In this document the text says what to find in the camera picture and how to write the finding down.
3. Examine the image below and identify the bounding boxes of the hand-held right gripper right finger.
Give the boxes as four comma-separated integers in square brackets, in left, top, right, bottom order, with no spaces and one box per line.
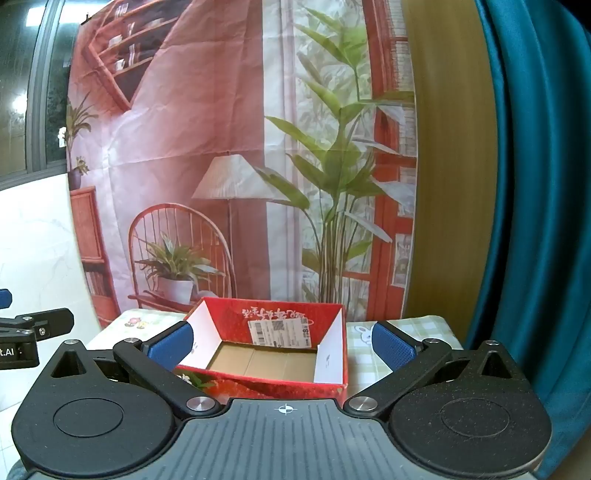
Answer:
[343,321,532,421]

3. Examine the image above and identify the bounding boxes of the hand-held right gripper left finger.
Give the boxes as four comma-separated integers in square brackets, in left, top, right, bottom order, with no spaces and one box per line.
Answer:
[47,322,221,419]

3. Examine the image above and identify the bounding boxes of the red strawberry print cardboard box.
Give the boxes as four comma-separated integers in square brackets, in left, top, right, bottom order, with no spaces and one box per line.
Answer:
[175,296,347,400]

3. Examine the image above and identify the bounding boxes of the teal curtain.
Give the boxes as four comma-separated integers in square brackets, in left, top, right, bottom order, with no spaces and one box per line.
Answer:
[464,0,591,480]

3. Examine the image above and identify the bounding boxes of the dark glass window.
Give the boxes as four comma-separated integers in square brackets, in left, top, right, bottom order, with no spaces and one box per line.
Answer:
[0,0,80,186]

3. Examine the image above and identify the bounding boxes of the printed room scene wall poster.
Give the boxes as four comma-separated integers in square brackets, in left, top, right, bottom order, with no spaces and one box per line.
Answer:
[67,0,419,326]

